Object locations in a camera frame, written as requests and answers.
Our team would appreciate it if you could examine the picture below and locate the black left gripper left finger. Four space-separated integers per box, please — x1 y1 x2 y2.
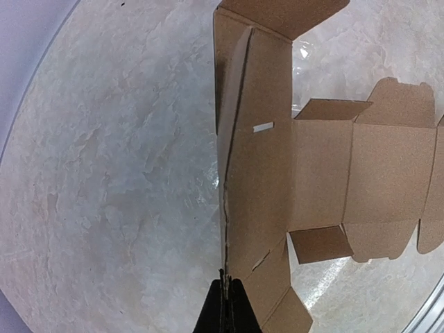
193 269 225 333

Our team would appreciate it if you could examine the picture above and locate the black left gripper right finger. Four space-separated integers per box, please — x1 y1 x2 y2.
225 277 260 333

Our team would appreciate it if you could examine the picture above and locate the brown cardboard box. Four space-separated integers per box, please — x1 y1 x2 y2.
213 1 443 332

